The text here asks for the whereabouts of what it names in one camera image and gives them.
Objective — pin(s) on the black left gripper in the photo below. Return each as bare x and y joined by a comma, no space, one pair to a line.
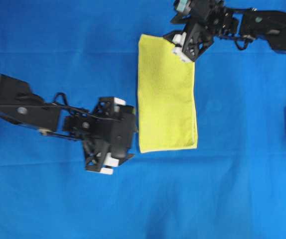
95,130

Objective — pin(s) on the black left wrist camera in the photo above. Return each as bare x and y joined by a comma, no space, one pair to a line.
122,136

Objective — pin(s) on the blue table cloth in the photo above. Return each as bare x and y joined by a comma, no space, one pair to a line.
232,186

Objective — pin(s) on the yellow-green towel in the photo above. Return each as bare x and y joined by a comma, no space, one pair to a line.
167,110

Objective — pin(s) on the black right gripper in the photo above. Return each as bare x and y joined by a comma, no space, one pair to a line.
195,39

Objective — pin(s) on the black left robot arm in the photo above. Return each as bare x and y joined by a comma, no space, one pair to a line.
21,107

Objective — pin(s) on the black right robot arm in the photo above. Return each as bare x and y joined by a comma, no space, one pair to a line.
269,25

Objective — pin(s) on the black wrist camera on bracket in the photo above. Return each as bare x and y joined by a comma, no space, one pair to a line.
199,10

